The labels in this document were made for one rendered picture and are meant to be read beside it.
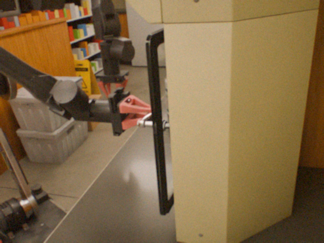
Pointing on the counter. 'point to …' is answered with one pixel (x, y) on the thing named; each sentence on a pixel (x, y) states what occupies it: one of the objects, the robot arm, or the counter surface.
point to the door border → (158, 118)
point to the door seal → (161, 120)
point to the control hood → (149, 10)
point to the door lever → (146, 121)
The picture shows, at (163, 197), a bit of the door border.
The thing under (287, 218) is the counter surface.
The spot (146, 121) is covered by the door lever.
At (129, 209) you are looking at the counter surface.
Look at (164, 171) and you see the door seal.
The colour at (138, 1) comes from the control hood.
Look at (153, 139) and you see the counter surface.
